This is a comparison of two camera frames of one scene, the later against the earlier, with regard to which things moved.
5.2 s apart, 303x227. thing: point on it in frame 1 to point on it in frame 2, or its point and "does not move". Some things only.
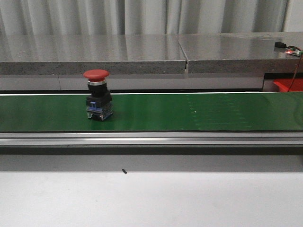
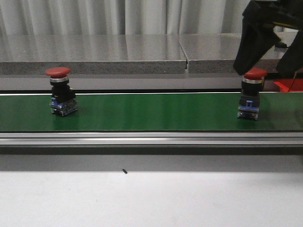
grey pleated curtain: (41, 17) does not move
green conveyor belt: (155, 111) does not move
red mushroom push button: (99, 103) to (252, 85)
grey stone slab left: (38, 54) does not move
